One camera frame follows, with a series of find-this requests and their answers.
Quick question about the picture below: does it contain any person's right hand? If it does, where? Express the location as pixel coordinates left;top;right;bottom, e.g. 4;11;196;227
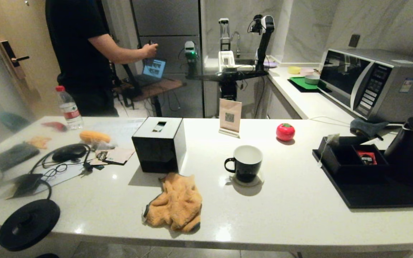
141;43;158;59

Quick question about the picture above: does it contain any person's right forearm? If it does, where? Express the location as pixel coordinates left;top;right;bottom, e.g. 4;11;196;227
88;34;148;65

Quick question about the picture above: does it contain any white tea bag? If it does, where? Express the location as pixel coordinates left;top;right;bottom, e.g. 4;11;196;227
317;133;341;168

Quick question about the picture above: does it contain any laptop with blue screen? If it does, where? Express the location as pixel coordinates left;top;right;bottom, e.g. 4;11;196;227
135;57;167;86

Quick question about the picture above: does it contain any grey refrigerator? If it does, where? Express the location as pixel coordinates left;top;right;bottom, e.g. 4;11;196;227
131;0;205;118

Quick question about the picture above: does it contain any brown wooden side table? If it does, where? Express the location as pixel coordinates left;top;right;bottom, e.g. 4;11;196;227
113;78;187;117

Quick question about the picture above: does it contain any grey device green light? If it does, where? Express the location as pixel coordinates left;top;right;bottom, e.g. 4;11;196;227
184;40;197;76

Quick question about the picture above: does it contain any person in black shirt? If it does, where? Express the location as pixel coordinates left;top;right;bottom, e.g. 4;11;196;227
45;0;121;117

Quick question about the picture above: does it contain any white plastic stand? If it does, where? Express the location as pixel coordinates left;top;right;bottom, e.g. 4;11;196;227
218;50;236;72

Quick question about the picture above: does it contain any black teleoperation rig stand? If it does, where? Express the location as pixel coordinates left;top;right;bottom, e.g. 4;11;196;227
186;69;269;101

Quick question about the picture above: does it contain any chrome faucet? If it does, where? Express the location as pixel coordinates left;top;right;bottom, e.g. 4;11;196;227
231;31;241;58

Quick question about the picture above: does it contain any black white tissue box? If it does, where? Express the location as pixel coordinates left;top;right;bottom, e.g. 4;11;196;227
132;116;187;174

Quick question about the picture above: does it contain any clear water bottle red cap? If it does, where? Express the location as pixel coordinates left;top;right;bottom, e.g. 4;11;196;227
55;85;84;130

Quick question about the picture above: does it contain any yellow corn cob toy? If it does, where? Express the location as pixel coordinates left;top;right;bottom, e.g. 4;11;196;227
79;130;111;144

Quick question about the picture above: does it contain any beige QR code sign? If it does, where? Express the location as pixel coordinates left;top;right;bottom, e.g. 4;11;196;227
218;98;243;138

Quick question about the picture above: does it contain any beige paper card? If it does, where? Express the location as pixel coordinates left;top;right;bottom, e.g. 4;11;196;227
104;148;135;165

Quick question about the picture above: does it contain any red chili pepper toy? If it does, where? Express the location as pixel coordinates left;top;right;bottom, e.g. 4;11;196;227
42;122;68;132

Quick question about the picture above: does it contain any beige wooden door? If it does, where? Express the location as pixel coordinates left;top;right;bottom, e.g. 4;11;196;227
0;0;67;116

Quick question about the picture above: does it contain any black computer mouse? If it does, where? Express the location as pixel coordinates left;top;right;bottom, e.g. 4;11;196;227
52;144;88;162

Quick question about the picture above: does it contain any small orange rag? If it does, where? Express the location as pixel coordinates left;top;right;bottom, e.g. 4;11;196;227
27;135;52;149

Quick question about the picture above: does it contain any black mug white inside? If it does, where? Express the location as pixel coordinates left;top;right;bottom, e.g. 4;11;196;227
224;145;264;183

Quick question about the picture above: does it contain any teal cloth bundle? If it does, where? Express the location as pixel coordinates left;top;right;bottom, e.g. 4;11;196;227
0;112;30;131

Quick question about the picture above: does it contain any green cutting mat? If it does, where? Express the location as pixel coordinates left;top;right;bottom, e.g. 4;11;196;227
288;76;327;93

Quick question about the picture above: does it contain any orange microfibre cloth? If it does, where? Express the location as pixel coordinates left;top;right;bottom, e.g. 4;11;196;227
143;172;203;234

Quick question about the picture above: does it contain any red tomato-shaped timer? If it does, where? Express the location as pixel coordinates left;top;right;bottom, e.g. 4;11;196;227
276;123;296;142

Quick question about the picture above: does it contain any round white coaster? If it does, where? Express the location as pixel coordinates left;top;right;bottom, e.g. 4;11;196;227
232;172;265;187

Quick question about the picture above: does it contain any dark grey wallet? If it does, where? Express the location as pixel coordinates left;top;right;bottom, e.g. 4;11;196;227
0;143;40;172

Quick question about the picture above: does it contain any black round kettle base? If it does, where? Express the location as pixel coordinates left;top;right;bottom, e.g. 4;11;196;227
0;199;61;252

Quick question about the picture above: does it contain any black compartment organizer box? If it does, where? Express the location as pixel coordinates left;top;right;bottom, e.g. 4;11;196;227
318;135;390;181

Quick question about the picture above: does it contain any dark grey cloth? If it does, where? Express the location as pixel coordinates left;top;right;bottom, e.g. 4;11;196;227
350;118;390;138

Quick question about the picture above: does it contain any red sachet packet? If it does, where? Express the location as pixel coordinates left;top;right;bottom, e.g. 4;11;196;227
357;150;377;165

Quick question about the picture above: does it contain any silver microwave oven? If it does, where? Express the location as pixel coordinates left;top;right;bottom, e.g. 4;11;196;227
318;48;413;123

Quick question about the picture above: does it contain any black rectangular tray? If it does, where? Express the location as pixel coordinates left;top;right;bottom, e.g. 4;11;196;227
312;149;413;209

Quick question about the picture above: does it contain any black door lock handle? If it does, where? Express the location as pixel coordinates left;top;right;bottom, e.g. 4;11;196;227
0;40;30;80

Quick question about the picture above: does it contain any thin black mouse cable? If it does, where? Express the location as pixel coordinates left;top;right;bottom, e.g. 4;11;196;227
30;143;92;180

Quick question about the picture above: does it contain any white power cable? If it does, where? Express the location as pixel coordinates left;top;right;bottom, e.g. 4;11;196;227
309;115;408;128

